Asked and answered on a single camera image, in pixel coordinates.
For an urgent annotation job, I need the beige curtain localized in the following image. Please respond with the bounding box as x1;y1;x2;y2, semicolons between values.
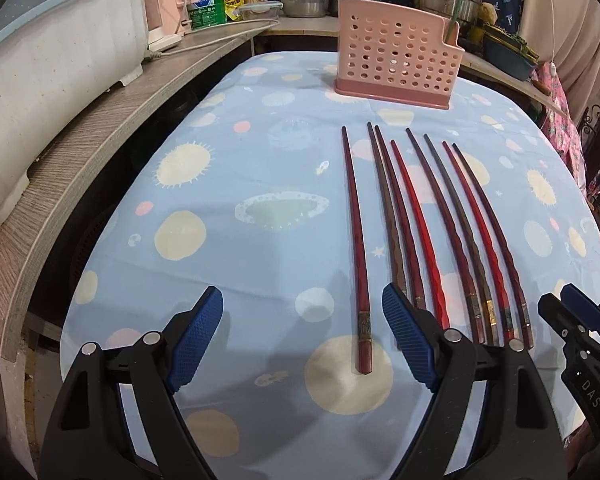
517;0;600;121

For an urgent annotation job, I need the row of wooden chopsticks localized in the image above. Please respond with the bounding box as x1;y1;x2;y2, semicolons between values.
366;121;536;352

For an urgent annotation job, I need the white power cable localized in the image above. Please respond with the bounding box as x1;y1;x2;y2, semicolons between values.
147;19;281;61

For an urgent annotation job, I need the black metal stand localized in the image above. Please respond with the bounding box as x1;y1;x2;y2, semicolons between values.
577;92;600;176

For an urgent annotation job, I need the white pull cord switch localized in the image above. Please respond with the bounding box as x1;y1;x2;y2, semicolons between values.
544;0;559;77

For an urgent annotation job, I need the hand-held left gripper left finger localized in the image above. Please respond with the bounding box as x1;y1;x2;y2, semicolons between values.
40;285;226;480

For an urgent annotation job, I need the white and blue dish drainer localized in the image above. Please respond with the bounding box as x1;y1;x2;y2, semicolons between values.
0;0;151;228

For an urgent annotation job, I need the blue basin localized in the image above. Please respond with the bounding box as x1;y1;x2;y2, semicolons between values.
481;35;539;81

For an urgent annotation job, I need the dark red chopstick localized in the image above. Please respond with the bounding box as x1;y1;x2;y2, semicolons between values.
341;126;373;376

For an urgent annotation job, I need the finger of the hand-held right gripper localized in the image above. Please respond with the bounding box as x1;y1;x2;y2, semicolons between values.
554;283;600;331
537;292;588;348

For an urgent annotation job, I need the blue planet print tablecloth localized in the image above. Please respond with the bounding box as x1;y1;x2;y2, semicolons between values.
60;50;600;480

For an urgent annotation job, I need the clear plastic food container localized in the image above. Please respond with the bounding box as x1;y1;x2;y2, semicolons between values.
240;2;284;22

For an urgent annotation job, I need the clear jug with pale lid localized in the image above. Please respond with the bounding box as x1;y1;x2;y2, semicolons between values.
145;0;188;41

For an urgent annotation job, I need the pink perforated utensil holder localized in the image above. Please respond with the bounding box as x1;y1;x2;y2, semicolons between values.
334;0;466;110

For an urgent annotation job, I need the grey wood-grain shelf board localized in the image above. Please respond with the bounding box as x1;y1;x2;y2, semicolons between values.
0;17;281;363

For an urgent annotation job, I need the pink pineapple print garment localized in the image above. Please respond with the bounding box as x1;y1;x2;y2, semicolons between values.
535;62;588;196

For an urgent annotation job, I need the green labelled can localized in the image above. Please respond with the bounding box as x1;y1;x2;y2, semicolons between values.
187;0;228;30

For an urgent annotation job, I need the green chopstick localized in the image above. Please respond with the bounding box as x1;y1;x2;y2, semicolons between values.
445;0;467;43

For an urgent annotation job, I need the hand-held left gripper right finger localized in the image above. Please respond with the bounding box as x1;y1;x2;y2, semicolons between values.
381;282;566;480

